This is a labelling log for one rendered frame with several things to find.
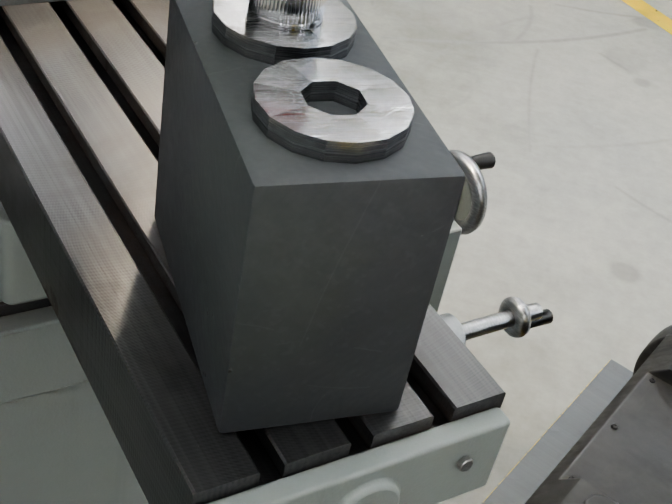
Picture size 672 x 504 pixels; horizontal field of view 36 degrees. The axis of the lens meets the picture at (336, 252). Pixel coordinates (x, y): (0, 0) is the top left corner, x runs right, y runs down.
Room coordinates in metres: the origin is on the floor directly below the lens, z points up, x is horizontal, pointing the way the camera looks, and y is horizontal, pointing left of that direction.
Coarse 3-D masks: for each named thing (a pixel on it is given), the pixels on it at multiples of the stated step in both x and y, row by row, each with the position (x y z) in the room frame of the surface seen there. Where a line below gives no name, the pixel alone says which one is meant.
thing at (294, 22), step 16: (256, 0) 0.58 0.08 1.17; (272, 0) 0.57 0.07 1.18; (288, 0) 0.57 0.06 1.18; (304, 0) 0.58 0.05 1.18; (320, 0) 0.58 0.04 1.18; (256, 16) 0.58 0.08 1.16; (272, 16) 0.57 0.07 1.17; (288, 16) 0.57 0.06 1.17; (304, 16) 0.58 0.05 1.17; (320, 16) 0.59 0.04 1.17
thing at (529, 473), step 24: (600, 384) 1.17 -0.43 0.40; (624, 384) 1.18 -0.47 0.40; (576, 408) 1.11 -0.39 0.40; (600, 408) 1.12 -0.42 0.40; (552, 432) 1.05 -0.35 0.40; (576, 432) 1.06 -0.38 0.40; (528, 456) 0.99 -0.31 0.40; (552, 456) 1.00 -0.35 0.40; (504, 480) 0.94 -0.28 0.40; (528, 480) 0.95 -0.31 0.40
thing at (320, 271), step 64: (192, 0) 0.61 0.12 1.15; (192, 64) 0.55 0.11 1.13; (256, 64) 0.55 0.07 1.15; (320, 64) 0.54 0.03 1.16; (384, 64) 0.58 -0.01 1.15; (192, 128) 0.54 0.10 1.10; (256, 128) 0.48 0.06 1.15; (320, 128) 0.47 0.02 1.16; (384, 128) 0.48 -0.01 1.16; (192, 192) 0.53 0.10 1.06; (256, 192) 0.43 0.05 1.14; (320, 192) 0.44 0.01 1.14; (384, 192) 0.46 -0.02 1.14; (448, 192) 0.47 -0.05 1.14; (192, 256) 0.51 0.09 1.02; (256, 256) 0.43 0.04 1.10; (320, 256) 0.44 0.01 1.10; (384, 256) 0.46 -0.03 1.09; (192, 320) 0.50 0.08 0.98; (256, 320) 0.43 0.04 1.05; (320, 320) 0.45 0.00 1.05; (384, 320) 0.46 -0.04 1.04; (256, 384) 0.43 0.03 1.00; (320, 384) 0.45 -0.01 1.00; (384, 384) 0.47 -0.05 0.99
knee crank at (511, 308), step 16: (512, 304) 1.11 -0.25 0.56; (528, 304) 1.13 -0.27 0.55; (448, 320) 1.04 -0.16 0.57; (480, 320) 1.07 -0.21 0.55; (496, 320) 1.08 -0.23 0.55; (512, 320) 1.09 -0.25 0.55; (528, 320) 1.09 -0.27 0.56; (544, 320) 1.13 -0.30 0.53; (464, 336) 1.03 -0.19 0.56; (512, 336) 1.10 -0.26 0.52
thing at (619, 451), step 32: (640, 384) 0.97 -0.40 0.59; (608, 416) 0.91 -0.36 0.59; (640, 416) 0.91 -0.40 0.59; (576, 448) 0.85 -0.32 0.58; (608, 448) 0.85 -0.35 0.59; (640, 448) 0.86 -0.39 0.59; (544, 480) 0.80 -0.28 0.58; (576, 480) 0.78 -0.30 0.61; (608, 480) 0.80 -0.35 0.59; (640, 480) 0.81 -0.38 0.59
